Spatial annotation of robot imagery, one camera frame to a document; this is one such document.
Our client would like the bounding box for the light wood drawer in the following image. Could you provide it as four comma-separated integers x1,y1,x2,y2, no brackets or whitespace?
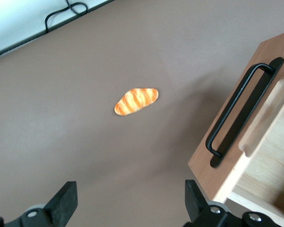
187,28,284,227

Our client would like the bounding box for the black curled cable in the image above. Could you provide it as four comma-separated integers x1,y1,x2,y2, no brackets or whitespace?
44,0,89,34

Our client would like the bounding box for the black metal drawer handle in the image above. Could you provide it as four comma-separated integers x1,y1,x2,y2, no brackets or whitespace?
204,57,284,169

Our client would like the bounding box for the orange toy bread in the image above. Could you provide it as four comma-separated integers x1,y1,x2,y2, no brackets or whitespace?
113,87,160,117

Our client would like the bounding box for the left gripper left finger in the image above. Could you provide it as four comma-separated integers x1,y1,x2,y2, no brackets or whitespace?
20,181,78,227

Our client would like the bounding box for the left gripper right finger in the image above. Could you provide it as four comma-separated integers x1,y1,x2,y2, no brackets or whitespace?
183,180,243,227

